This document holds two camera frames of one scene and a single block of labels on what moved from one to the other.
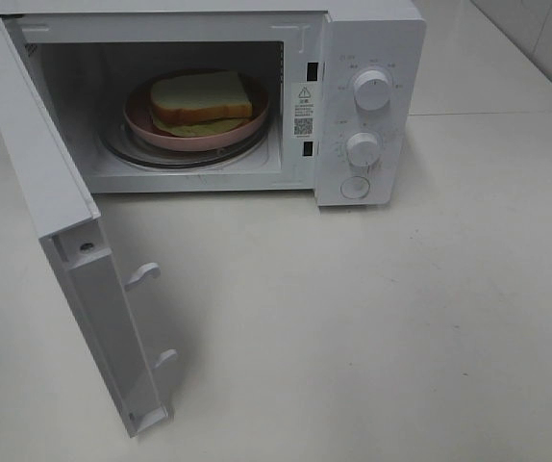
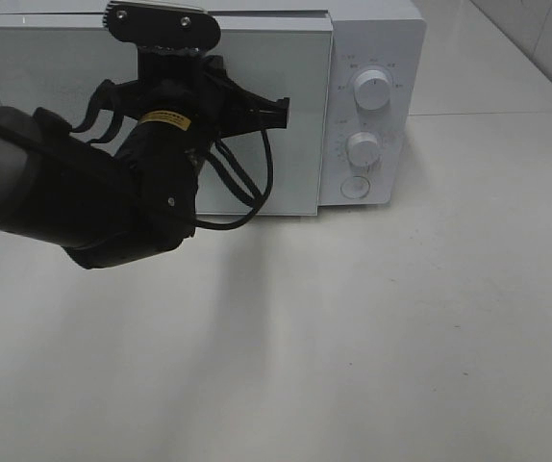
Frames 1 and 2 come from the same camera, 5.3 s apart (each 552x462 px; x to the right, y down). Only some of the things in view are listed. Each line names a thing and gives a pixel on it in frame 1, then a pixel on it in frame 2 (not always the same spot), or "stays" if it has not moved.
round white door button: x=355 y=187 stays
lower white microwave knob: x=363 y=148 stays
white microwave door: x=67 y=224 → x=57 y=65
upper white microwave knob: x=372 y=90 stays
